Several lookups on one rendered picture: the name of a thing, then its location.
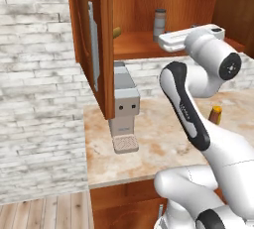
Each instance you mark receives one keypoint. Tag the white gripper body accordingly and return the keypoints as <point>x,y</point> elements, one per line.
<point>173,40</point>

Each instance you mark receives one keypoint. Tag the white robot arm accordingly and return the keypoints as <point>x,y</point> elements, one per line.
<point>231,153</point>

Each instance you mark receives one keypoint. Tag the grey cinnamon bottle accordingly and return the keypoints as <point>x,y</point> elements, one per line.
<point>159,23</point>

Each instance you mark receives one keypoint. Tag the wooden cabinet door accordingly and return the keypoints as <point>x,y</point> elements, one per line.
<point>105,57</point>

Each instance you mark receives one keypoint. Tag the brown and yellow mug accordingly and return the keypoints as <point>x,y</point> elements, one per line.
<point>215,114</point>

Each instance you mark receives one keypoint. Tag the wooden base cabinet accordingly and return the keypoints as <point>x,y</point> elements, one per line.
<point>119,203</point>

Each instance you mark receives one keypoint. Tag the grey coffee machine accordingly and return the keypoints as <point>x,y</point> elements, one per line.
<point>125,97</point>

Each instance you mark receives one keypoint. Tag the wooden wall cabinet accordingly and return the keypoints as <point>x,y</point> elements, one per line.
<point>139,1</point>

